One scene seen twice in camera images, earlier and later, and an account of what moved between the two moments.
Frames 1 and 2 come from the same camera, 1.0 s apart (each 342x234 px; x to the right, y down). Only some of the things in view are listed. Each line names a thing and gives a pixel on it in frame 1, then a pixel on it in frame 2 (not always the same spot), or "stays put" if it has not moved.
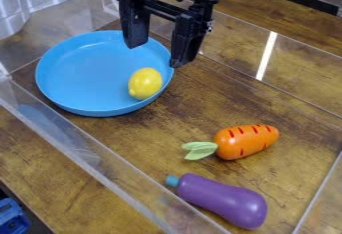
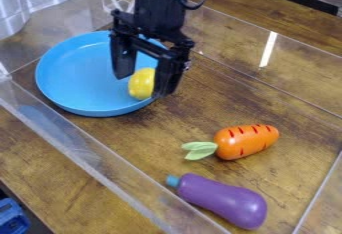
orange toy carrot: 237,142 stays put
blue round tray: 84,69 stays put
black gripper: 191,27 → 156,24
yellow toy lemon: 144,83 stays put
